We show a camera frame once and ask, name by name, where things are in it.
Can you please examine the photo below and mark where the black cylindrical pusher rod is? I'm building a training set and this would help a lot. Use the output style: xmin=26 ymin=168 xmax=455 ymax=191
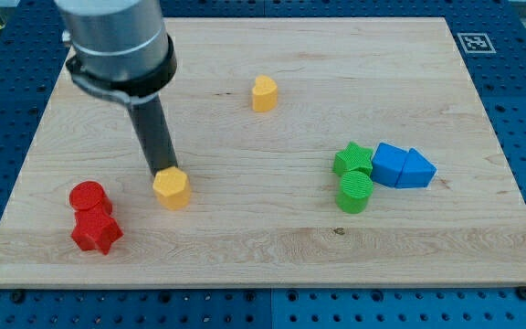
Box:
xmin=128 ymin=93 xmax=178 ymax=176

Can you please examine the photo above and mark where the black clamp ring mount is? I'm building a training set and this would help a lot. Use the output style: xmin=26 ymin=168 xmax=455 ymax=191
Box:
xmin=62 ymin=29 xmax=177 ymax=106

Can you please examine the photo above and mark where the yellow hexagon block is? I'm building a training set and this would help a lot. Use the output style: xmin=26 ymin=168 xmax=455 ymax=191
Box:
xmin=153 ymin=166 xmax=191 ymax=210

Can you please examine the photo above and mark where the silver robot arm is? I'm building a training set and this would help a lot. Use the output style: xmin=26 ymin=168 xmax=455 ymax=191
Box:
xmin=55 ymin=0 xmax=177 ymax=175

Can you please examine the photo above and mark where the red star block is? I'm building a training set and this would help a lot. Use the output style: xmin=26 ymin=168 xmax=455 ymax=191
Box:
xmin=71 ymin=207 xmax=123 ymax=255

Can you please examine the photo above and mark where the green star block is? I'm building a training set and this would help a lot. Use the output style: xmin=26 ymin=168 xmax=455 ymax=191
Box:
xmin=332 ymin=142 xmax=373 ymax=176

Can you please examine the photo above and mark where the red cylinder block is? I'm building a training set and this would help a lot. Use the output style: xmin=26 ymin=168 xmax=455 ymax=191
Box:
xmin=68 ymin=181 xmax=112 ymax=215

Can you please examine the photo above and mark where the yellow heart block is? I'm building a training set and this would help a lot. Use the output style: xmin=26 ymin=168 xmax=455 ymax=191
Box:
xmin=251 ymin=75 xmax=279 ymax=112

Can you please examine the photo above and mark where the wooden board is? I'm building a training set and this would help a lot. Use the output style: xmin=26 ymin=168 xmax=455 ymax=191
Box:
xmin=0 ymin=17 xmax=526 ymax=289

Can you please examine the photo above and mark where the green cylinder block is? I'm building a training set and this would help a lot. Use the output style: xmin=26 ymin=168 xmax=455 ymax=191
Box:
xmin=335 ymin=171 xmax=373 ymax=214

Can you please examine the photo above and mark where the blue cube block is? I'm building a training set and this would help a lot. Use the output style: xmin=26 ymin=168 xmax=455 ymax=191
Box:
xmin=371 ymin=143 xmax=408 ymax=187

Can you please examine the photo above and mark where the blue triangle block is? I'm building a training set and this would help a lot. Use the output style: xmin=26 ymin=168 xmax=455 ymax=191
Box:
xmin=395 ymin=148 xmax=437 ymax=188

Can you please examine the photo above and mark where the white fiducial marker tag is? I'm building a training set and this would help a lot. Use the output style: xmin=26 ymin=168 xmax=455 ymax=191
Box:
xmin=458 ymin=32 xmax=496 ymax=54

